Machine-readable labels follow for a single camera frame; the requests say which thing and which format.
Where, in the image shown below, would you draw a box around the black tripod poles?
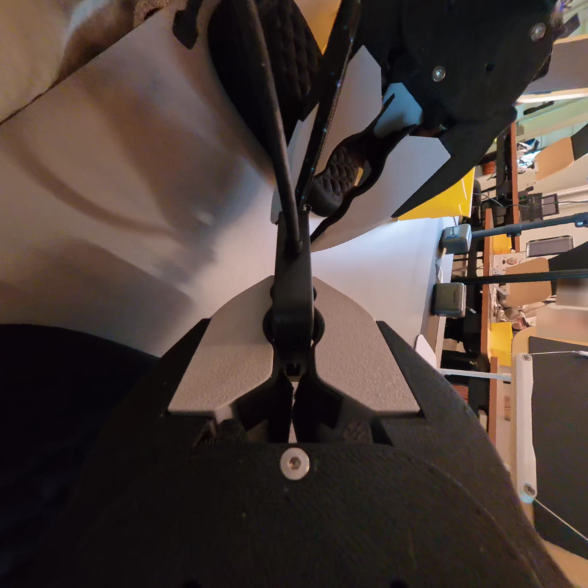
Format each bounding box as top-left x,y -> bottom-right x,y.
452,213 -> 588,284

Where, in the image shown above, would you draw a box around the thin black hub cable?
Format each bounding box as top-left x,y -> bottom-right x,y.
239,0 -> 304,255

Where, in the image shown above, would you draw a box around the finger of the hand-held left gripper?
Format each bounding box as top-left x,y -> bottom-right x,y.
270,45 -> 385,226
310,85 -> 452,253

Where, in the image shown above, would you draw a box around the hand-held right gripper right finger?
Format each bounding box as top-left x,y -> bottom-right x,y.
294,277 -> 422,443

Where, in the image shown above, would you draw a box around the white framed black panel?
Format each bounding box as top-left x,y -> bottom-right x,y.
514,335 -> 588,554

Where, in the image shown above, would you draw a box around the grey metal box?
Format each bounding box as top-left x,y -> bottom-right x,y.
433,282 -> 467,319
440,224 -> 474,254

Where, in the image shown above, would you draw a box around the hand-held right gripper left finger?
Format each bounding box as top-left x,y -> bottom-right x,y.
167,276 -> 296,443

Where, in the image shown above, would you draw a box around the black braided hdmi cable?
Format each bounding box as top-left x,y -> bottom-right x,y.
296,0 -> 364,213

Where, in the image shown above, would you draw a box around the black mesh armrest pad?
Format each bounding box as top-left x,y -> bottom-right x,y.
207,0 -> 364,217

